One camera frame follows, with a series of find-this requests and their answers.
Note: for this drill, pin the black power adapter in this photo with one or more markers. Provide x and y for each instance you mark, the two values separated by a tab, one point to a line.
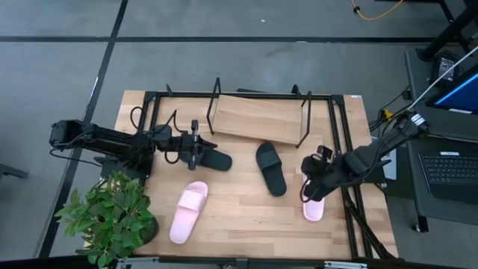
444	69

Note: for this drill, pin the black stand leg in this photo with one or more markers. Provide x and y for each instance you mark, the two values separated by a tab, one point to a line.
448	33

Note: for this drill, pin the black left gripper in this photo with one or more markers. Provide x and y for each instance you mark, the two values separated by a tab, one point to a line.
194	151

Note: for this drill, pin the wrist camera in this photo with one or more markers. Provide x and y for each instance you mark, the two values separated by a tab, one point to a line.
325	152
195	125

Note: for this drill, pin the computer monitor with blue screen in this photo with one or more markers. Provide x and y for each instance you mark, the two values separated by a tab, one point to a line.
463	95

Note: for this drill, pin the green potted plant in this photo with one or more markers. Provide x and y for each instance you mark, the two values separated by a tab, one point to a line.
112	220

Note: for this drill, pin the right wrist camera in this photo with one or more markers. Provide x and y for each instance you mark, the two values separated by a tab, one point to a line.
325	152

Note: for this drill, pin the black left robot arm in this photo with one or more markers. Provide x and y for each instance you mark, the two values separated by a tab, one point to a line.
112	140

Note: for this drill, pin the black slide sandal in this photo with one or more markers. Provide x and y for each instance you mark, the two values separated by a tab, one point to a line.
218	160
270	168

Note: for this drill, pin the laptop computer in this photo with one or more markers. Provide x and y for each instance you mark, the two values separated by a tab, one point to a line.
422	201

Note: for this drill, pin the yellow connector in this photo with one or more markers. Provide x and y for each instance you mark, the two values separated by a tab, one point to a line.
386	113

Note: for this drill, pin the black aluminium rail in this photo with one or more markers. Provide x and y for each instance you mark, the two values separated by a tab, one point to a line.
261	262

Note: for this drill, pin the pink slide sandal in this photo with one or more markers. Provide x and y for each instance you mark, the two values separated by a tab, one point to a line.
313	211
188	209

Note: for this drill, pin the wooden shelf with black frame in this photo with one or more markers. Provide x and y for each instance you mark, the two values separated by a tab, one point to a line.
257	117

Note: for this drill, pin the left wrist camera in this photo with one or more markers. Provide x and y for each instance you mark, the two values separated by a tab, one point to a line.
195	125

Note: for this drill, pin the black furniture foot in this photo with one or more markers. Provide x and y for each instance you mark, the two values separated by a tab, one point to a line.
11	171

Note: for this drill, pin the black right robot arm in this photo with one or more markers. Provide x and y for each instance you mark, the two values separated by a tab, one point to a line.
373	149

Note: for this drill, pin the black metal table frame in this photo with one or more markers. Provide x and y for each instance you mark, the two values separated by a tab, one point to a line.
179	94

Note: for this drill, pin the black laptop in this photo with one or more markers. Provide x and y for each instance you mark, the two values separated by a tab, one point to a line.
448	172

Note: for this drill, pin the white sheet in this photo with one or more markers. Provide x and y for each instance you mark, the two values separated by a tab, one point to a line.
391	170

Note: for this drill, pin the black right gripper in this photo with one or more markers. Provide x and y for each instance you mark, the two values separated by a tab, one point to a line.
317	172

